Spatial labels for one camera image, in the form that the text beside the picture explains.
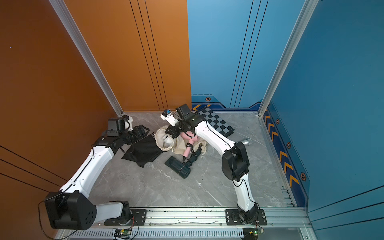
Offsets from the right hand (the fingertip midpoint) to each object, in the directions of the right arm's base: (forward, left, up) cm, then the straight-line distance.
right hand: (168, 130), depth 84 cm
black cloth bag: (-2, +19, -18) cm, 26 cm away
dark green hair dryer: (-17, -8, -14) cm, 23 cm away
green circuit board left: (-46, +20, -23) cm, 55 cm away
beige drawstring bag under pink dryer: (-1, -6, -14) cm, 15 cm away
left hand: (-1, +12, +1) cm, 12 cm away
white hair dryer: (-1, +1, -8) cm, 8 cm away
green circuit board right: (-45, -44, -21) cm, 67 cm away
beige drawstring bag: (+1, +6, -5) cm, 8 cm away
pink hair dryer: (0, -11, -16) cm, 20 cm away
